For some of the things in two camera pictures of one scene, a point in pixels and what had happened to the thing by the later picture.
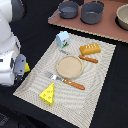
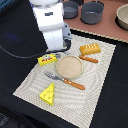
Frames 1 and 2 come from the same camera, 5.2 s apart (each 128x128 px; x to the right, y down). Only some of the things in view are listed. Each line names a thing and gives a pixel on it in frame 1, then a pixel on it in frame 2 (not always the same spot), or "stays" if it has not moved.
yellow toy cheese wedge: x=48 y=94 stays
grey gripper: x=19 y=70 -> x=66 y=33
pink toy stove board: x=107 y=27 stays
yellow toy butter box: x=26 y=68 -> x=46 y=59
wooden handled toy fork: x=67 y=81 stays
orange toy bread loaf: x=90 y=49 stays
